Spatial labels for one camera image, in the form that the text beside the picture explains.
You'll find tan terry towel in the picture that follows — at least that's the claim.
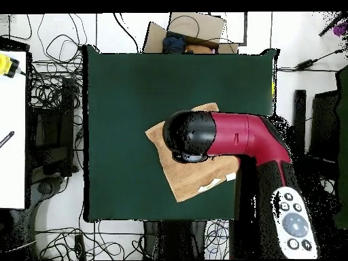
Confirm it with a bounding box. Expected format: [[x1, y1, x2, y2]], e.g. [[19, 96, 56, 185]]
[[144, 102, 241, 203]]

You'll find dark green table cloth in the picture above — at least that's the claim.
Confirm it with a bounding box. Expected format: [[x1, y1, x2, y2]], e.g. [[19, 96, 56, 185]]
[[82, 44, 281, 223]]

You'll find orange garment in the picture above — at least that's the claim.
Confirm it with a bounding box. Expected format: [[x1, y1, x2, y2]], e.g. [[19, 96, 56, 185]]
[[185, 43, 213, 54]]

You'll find dark blue garment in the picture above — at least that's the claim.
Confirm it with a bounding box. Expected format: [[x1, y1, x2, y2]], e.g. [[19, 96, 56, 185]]
[[162, 31, 187, 54]]

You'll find brown cardboard box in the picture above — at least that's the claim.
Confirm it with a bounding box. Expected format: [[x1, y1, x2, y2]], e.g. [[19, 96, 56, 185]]
[[143, 12, 240, 54]]

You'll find black equipment rack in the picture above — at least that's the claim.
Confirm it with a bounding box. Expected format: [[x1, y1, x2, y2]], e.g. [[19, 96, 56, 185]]
[[29, 78, 80, 177]]

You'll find black upright bar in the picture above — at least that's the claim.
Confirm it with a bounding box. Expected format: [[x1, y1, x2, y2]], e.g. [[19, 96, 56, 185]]
[[292, 89, 307, 158]]

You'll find black power adapter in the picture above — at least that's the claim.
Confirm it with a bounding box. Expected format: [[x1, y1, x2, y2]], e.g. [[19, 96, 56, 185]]
[[295, 58, 314, 70]]

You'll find white side table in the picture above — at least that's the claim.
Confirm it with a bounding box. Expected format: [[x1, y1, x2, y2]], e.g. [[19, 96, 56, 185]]
[[0, 50, 27, 209]]

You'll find black marker pen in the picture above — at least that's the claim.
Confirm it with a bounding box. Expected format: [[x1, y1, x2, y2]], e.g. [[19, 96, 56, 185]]
[[0, 130, 15, 149]]

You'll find green cloth covered table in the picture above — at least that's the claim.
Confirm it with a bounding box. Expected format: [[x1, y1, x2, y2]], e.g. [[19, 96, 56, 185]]
[[332, 65, 348, 229]]

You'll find yellow and black tool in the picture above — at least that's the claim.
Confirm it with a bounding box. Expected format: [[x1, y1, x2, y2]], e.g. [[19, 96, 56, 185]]
[[0, 53, 20, 79]]

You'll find purple round object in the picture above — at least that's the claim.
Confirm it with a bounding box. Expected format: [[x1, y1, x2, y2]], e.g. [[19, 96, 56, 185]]
[[332, 22, 348, 37]]

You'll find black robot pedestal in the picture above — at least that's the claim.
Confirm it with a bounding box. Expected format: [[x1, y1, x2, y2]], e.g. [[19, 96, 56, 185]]
[[143, 220, 207, 260]]

